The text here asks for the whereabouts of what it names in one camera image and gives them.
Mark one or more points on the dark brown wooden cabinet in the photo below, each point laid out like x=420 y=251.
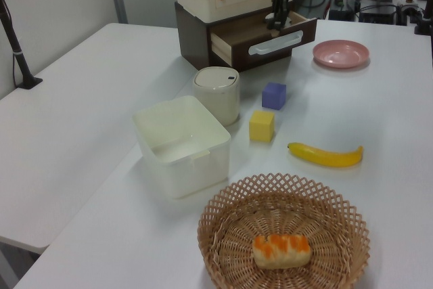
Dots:
x=193 y=38

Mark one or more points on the black clamp stand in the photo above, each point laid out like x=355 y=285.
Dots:
x=424 y=25

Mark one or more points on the cream open plastic bin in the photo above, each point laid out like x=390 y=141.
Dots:
x=182 y=147

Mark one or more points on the black electronics box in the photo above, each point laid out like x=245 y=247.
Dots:
x=341 y=15

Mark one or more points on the yellow foam cube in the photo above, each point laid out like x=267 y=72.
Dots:
x=260 y=128

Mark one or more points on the pink plastic plate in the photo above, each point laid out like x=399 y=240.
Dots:
x=340 y=52

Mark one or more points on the yellow toy banana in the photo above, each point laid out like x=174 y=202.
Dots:
x=324 y=157

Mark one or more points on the woven wicker basket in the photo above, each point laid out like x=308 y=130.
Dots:
x=236 y=201

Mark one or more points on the black camera stand pole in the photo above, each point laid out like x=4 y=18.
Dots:
x=17 y=55

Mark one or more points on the purple foam cube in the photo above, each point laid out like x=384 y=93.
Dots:
x=273 y=97

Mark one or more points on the orange topped toy bread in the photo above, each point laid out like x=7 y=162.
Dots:
x=280 y=251

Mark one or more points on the small beige trash can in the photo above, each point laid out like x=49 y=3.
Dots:
x=218 y=99

